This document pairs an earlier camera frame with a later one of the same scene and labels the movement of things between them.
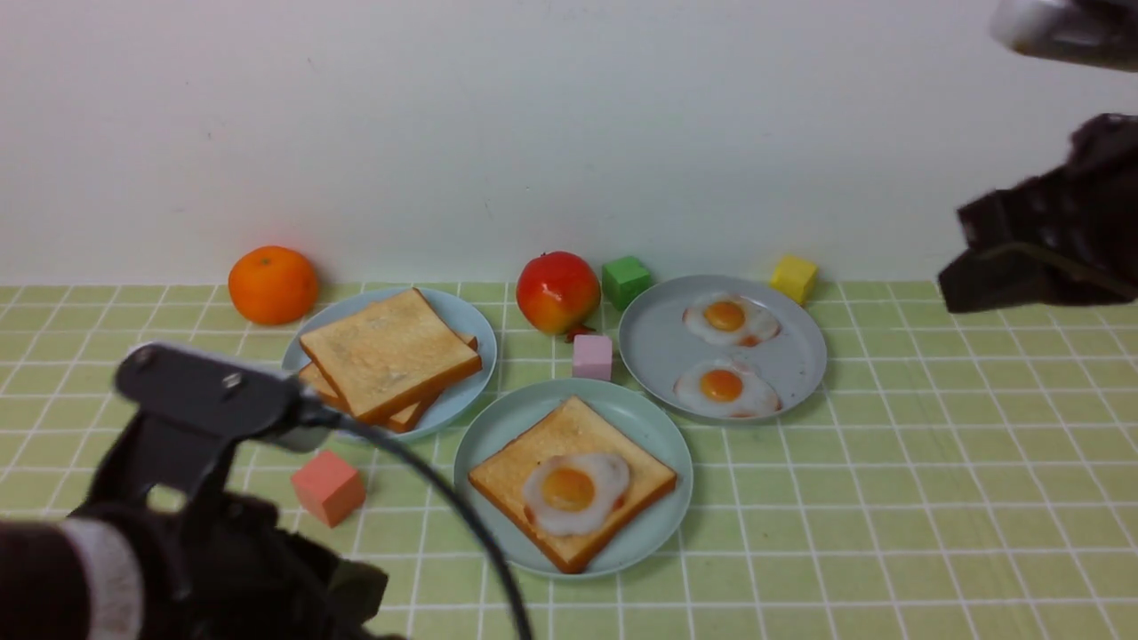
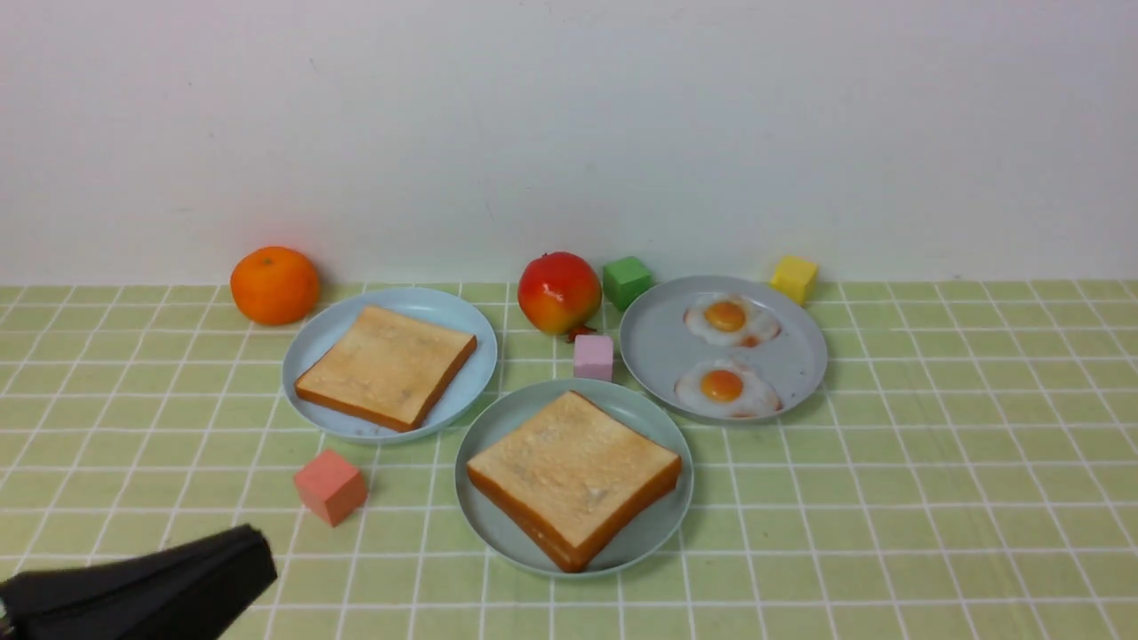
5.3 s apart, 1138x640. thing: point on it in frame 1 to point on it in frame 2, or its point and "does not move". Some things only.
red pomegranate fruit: x=559 y=292 does not move
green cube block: x=623 y=281 does not move
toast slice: x=390 y=353 to x=569 y=476
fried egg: x=732 y=319 does not move
